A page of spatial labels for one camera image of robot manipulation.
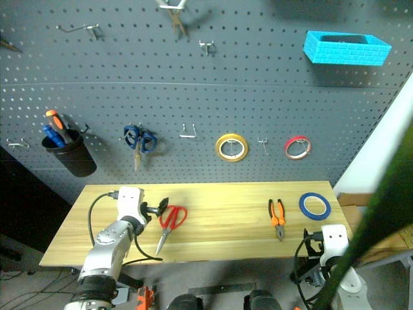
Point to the yellow tape roll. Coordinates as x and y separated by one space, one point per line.
221 151

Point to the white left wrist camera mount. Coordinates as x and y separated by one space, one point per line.
129 201

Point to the black plastic cup holder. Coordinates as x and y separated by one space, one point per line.
72 158

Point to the long silver pegboard hook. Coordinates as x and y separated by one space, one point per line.
77 29

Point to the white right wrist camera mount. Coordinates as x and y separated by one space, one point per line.
335 240

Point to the brown cardboard box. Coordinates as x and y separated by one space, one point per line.
355 198

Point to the blue brick-pattern plastic bin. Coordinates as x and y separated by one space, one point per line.
345 51

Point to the grey metal pegboard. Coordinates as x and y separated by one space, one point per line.
206 97

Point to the orange and black pliers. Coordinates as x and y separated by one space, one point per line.
278 221

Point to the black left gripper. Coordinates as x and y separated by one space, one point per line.
150 210

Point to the dark rounded shape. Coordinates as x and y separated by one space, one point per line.
185 303

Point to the orange clamp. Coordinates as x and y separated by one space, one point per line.
145 298

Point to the orange and black screwdriver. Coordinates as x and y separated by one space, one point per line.
57 124

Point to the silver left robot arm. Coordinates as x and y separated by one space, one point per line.
106 248

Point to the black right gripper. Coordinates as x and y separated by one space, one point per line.
313 247

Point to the red tape roll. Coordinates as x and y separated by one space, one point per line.
288 151

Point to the small grey box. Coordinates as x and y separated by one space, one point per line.
122 296

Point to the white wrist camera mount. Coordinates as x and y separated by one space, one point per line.
129 201
335 240

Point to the blue tape roll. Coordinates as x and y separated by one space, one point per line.
303 210

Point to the black pegboard hook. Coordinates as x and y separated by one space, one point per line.
85 128

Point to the flat black bar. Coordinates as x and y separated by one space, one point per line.
222 288

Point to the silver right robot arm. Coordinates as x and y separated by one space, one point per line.
351 284

